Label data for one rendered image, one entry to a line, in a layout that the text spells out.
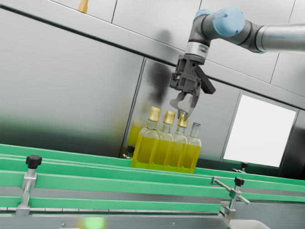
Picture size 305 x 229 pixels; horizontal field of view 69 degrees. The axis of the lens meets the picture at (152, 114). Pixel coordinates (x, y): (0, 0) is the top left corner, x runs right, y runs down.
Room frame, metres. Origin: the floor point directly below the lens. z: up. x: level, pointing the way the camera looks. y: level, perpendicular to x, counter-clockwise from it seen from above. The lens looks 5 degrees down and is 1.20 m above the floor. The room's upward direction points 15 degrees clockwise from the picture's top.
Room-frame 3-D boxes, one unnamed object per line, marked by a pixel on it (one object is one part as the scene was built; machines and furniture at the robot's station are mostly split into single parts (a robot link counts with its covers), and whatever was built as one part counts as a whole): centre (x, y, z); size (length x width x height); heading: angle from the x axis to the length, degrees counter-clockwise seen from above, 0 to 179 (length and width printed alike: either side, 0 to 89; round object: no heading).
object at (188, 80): (0.76, -0.08, 1.29); 0.09 x 0.08 x 0.12; 113
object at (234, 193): (0.73, -0.32, 0.95); 0.17 x 0.03 x 0.12; 25
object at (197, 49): (0.77, -0.09, 1.37); 0.08 x 0.08 x 0.05
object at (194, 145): (0.80, -0.16, 0.99); 0.06 x 0.06 x 0.21; 25
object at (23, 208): (0.44, 0.21, 0.94); 0.07 x 0.04 x 0.13; 25
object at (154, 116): (0.72, -0.01, 1.14); 0.04 x 0.04 x 0.04
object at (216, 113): (1.03, -0.33, 1.15); 0.90 x 0.03 x 0.34; 115
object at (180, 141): (0.78, -0.11, 0.99); 0.06 x 0.06 x 0.21; 25
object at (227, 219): (0.75, -0.31, 0.85); 0.09 x 0.04 x 0.07; 25
